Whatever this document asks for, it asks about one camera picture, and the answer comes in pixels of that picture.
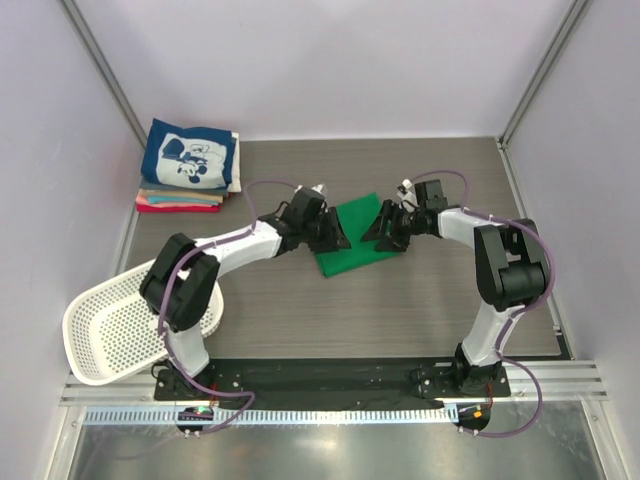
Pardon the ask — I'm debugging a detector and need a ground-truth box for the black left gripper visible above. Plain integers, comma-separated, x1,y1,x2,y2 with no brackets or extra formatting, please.
300,206,350,254

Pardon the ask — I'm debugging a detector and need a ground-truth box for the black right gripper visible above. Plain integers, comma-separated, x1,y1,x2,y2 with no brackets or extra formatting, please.
362,199,426,253

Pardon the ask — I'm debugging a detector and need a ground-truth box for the green t shirt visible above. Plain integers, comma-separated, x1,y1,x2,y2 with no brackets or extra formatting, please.
315,193,397,278

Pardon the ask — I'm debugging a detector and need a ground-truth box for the white perforated plastic basket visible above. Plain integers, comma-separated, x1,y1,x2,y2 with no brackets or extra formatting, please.
62,261,224,386

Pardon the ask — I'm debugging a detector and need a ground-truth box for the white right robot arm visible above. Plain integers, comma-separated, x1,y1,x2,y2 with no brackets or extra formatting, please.
361,180,554,399

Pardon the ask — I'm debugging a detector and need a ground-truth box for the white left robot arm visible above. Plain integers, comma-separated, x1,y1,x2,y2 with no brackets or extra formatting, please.
139,187,351,400

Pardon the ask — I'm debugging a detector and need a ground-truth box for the white folded t shirt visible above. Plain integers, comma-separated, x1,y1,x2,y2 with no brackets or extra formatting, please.
223,132,242,193

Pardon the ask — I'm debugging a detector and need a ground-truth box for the red folded t shirt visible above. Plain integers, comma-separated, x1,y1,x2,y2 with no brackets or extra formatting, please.
136,203,220,214

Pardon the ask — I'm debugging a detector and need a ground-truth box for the navy printed folded t shirt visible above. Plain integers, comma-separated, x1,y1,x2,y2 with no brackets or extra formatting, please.
141,118,238,190

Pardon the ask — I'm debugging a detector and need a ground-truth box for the turquoise folded t shirt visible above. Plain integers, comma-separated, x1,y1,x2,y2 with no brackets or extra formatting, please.
146,196,195,205

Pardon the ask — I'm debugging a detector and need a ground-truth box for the beige folded t shirt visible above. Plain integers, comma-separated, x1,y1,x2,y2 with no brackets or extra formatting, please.
138,189,225,204

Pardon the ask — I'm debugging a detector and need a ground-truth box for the salmon pink folded t shirt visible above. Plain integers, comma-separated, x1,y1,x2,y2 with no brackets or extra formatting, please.
136,190,225,206

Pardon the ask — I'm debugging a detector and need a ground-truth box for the grey teal folded t shirt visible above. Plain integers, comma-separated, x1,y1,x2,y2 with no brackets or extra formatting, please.
140,177,228,197

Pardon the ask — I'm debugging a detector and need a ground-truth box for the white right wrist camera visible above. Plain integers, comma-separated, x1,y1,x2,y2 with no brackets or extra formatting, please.
397,179,418,213

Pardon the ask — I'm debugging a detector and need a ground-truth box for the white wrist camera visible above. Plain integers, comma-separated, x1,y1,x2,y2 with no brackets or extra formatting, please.
295,184,328,200
397,179,418,213

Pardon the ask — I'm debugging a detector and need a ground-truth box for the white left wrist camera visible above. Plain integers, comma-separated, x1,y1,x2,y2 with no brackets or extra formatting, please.
295,184,328,200

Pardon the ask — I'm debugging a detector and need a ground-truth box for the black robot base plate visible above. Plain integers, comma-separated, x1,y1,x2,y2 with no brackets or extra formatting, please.
152,355,512,412

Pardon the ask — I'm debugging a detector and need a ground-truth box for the right aluminium corner post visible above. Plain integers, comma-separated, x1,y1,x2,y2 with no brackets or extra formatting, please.
496,0,595,150

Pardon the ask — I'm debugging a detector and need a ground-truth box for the aluminium corner post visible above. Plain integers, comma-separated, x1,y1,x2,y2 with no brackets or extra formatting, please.
57,0,147,147
496,0,595,150

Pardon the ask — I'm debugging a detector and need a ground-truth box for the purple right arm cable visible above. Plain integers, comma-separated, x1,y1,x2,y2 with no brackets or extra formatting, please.
399,170,557,440

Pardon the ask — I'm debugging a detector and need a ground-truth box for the white slotted cable duct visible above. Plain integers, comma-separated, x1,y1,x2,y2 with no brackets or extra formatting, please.
83,404,458,427

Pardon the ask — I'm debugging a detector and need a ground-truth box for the left aluminium corner post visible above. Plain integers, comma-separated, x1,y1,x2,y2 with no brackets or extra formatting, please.
57,0,147,147

